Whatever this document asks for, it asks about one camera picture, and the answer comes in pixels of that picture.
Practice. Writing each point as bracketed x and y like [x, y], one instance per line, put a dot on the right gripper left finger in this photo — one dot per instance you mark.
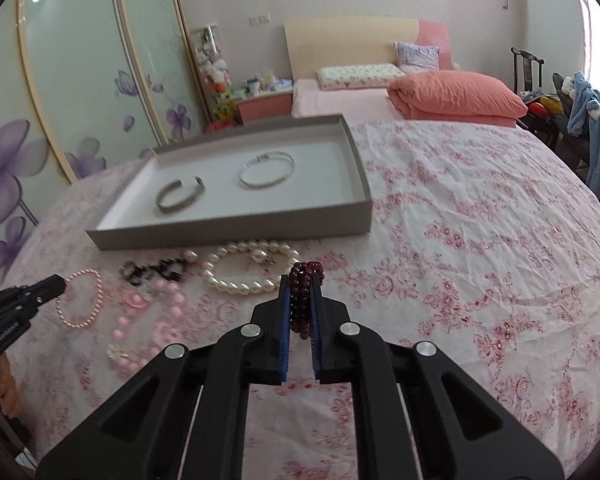
[183, 414]

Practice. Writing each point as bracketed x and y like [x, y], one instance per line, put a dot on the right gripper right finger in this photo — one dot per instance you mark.
[417, 414]

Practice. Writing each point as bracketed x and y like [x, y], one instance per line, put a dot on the grey cuff bangle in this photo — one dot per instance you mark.
[176, 196]

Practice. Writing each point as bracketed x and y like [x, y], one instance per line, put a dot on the person's left hand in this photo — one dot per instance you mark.
[9, 397]

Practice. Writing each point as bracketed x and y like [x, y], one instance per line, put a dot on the pink floral bed sheet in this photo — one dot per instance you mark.
[482, 242]

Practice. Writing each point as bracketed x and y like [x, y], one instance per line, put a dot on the floral glass wardrobe doors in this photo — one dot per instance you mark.
[85, 85]

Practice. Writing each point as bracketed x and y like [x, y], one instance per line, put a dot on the red blue waste bin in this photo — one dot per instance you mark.
[219, 125]

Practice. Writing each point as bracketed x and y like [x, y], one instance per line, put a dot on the grey shallow tray box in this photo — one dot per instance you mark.
[278, 179]

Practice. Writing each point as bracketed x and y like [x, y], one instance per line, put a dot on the plush toy display tower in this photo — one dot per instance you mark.
[213, 72]

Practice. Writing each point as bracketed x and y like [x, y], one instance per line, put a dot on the pink cream nightstand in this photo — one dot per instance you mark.
[267, 104]

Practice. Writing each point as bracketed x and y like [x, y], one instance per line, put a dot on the folded salmon pink quilt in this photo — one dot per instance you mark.
[456, 96]

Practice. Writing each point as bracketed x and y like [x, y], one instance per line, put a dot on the blue clothing pile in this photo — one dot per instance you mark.
[586, 111]

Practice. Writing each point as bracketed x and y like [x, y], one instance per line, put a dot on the floral white pillow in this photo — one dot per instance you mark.
[353, 77]

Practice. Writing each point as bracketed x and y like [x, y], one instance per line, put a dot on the lilac patterned pillow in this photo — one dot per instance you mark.
[412, 58]

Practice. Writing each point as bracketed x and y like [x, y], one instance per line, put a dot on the black wooden chair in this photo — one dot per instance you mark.
[528, 71]

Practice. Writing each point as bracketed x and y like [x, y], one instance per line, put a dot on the pink bed with headboard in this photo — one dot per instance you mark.
[322, 42]

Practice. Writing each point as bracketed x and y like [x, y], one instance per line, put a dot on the wall power outlet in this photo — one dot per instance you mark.
[260, 19]

